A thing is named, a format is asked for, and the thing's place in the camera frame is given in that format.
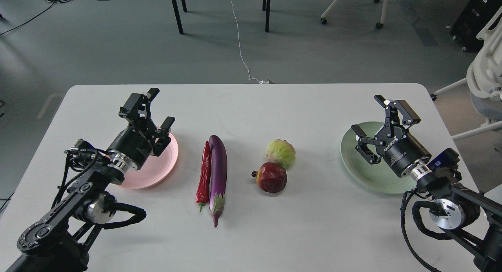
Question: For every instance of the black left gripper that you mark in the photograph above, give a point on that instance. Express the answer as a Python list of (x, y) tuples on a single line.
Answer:
[(141, 138)]

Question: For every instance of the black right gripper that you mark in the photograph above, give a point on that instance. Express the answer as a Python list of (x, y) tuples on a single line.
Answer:
[(399, 152)]

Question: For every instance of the purple eggplant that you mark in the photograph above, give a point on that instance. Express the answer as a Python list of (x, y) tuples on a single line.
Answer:
[(218, 178)]

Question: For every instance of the red pomegranate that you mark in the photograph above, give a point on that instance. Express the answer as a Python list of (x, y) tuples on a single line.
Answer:
[(271, 177)]

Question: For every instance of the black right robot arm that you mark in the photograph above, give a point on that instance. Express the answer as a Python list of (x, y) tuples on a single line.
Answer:
[(446, 210)]

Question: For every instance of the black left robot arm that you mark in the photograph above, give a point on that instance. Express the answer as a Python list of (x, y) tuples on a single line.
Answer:
[(61, 239)]

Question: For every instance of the pink plate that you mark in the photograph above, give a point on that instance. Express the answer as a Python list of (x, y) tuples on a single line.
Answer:
[(154, 170)]

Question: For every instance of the green plate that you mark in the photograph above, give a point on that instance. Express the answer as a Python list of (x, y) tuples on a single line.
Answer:
[(379, 177)]

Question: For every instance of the red chili pepper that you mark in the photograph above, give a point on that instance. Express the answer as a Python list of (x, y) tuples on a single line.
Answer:
[(203, 191)]

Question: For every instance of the white office chair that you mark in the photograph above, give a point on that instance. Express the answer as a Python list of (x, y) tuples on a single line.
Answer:
[(483, 77)]

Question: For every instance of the white chair base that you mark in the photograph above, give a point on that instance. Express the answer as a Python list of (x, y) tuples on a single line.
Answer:
[(340, 8)]

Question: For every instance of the black table leg left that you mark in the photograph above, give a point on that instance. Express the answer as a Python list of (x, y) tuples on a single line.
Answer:
[(176, 11)]

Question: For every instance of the black table leg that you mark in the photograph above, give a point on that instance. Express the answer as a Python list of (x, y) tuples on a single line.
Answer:
[(266, 7), (176, 11)]

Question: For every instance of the black cabinet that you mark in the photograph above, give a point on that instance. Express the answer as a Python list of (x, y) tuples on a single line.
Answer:
[(473, 18)]

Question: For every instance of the black table leg right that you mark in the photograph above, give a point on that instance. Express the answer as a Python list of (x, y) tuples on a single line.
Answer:
[(266, 7)]

